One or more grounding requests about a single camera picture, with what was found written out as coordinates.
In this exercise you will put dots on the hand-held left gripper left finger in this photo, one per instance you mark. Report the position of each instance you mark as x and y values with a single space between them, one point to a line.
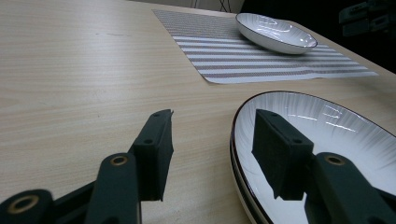
152 155

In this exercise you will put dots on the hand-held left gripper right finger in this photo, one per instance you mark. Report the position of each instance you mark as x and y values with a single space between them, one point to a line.
280 155

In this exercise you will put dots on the grey striped placemat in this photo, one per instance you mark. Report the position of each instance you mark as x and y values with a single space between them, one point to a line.
224 59

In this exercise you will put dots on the white plate with dark rim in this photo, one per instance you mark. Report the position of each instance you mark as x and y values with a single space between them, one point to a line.
241 183
275 31
330 130

